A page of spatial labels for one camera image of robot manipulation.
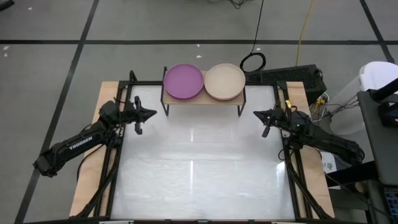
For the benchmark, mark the beige plate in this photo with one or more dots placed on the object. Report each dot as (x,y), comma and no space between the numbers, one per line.
(224,81)

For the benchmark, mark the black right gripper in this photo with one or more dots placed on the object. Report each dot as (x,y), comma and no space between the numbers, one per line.
(278,119)

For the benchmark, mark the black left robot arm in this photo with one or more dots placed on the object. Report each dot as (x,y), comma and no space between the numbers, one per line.
(77,144)

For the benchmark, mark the white paper label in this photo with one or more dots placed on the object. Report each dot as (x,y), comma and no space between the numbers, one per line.
(329,161)

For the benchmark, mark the dark grey side desk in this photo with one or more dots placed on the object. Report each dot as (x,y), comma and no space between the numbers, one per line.
(377,146)

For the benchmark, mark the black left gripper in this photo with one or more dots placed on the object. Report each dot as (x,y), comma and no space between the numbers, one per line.
(133,114)

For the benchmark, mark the purple plate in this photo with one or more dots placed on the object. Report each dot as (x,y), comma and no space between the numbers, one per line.
(183,81)

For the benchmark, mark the black metal table frame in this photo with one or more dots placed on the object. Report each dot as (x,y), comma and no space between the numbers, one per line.
(149,83)

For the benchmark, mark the yellow tag on arm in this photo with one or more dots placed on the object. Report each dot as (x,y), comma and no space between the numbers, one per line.
(288,104)

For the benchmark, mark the wooden shelf black metal frame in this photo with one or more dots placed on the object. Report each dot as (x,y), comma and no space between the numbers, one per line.
(203,101)

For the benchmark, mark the white trash bin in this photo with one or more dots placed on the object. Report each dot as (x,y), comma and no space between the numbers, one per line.
(377,74)

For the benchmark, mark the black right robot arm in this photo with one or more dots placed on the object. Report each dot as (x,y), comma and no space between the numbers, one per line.
(329,143)

